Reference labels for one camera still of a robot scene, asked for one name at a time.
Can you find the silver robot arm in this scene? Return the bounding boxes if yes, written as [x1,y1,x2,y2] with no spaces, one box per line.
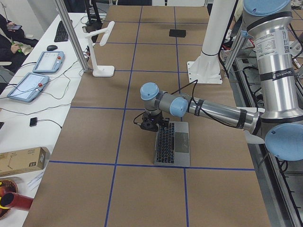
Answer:
[140,0,303,161]

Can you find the black computer mouse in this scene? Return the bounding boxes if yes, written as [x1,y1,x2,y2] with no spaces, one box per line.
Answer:
[46,44,58,51]

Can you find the seated person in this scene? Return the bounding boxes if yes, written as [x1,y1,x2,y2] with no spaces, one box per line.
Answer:
[0,15,39,73]

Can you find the far blue teach pendant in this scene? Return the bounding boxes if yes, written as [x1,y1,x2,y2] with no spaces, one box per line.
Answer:
[32,51,65,73]

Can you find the aluminium frame post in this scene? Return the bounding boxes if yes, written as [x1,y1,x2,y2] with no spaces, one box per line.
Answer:
[54,0,88,72]

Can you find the white desk lamp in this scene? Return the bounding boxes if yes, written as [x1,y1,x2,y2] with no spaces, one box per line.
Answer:
[82,21,116,78]

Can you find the black keyboard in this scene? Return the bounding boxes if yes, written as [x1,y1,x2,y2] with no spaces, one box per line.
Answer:
[54,21,69,43]

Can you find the blue teach pendant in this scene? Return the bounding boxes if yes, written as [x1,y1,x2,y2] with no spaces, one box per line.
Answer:
[32,51,65,73]
[7,72,50,103]

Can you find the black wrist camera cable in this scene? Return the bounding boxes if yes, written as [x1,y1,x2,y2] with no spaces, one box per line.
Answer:
[133,79,240,130]

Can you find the cardboard box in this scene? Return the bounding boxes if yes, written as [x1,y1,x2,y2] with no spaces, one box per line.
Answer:
[0,147,50,177]

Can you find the near blue teach pendant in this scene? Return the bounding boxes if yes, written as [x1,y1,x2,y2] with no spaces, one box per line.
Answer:
[7,72,50,103]

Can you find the small black device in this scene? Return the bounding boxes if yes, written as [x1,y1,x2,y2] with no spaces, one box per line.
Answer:
[29,117,38,127]

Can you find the grey laptop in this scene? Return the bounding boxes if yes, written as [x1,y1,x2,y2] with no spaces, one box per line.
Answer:
[154,121,190,167]

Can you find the white camera mast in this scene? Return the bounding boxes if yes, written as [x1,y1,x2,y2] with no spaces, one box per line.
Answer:
[187,0,237,84]

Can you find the black mouse pad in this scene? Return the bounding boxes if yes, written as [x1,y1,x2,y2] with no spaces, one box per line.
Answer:
[169,29,186,38]

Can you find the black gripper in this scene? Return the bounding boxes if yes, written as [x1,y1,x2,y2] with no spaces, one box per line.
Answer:
[140,112,169,131]

